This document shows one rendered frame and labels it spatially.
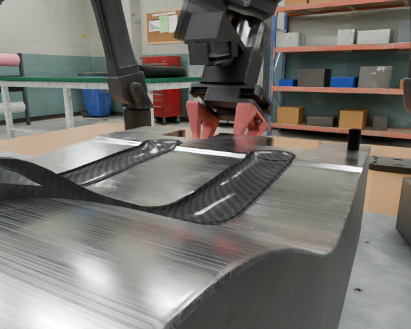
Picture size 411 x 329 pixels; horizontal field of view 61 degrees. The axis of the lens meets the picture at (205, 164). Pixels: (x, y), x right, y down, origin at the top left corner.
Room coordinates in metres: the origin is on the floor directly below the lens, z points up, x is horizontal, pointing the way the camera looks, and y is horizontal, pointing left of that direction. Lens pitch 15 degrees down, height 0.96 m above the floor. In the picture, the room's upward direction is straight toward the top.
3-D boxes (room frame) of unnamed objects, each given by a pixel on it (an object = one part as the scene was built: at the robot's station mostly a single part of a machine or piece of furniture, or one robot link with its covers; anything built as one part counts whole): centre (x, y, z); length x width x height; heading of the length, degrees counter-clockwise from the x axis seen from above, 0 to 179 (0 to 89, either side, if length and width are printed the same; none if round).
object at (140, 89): (0.81, 0.16, 0.90); 0.09 x 0.06 x 0.06; 38
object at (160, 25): (7.17, 0.80, 1.80); 0.90 x 0.03 x 0.60; 58
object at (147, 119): (0.82, 0.16, 0.84); 0.20 x 0.07 x 0.08; 63
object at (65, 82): (4.37, 1.32, 0.51); 2.40 x 1.13 x 1.02; 62
